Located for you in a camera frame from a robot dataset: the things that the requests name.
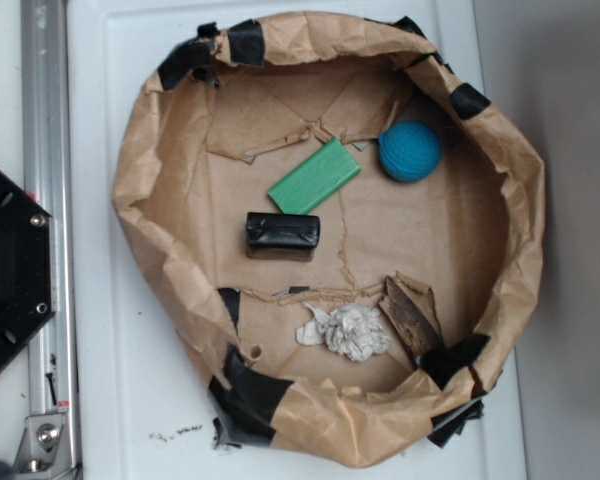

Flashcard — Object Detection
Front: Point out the metal corner bracket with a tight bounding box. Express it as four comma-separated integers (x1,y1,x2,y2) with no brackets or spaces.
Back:
13,413,66,479

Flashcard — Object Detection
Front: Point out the blue golf ball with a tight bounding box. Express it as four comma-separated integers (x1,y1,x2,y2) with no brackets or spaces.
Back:
379,120,442,183

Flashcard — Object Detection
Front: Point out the crumpled white paper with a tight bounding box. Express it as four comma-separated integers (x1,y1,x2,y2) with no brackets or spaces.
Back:
295,302,391,362

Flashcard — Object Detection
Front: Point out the aluminium extrusion rail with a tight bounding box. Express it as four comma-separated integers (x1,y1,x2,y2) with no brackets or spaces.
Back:
20,1,83,479

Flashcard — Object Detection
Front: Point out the black taped block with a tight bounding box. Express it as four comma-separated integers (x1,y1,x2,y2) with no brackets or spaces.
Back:
245,212,321,262

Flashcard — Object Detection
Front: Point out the green rectangular block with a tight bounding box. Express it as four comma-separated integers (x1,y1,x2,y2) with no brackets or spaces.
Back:
268,138,361,215

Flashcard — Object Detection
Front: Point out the brown paper bag bin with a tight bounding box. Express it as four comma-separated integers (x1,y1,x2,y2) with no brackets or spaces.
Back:
112,12,545,467

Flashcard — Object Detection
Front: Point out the dark wood chip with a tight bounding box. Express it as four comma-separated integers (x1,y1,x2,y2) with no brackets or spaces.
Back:
379,272,444,362

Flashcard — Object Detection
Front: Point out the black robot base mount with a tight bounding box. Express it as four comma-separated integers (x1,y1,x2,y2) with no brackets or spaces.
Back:
0,171,54,374

